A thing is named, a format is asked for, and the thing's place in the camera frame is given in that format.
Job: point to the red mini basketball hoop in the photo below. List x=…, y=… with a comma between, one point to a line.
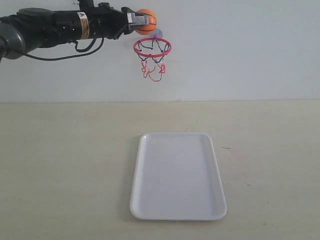
x=152, y=52

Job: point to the white rectangular plastic tray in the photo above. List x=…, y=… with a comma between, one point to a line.
x=177, y=178

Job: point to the clear suction cup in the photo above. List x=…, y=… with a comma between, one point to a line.
x=157, y=33

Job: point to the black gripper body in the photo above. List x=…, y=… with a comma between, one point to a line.
x=101, y=21

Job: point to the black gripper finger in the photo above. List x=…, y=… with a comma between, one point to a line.
x=136, y=19

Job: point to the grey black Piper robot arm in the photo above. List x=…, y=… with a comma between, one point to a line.
x=34, y=28

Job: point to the small orange basketball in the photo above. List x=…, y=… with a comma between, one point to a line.
x=152, y=22

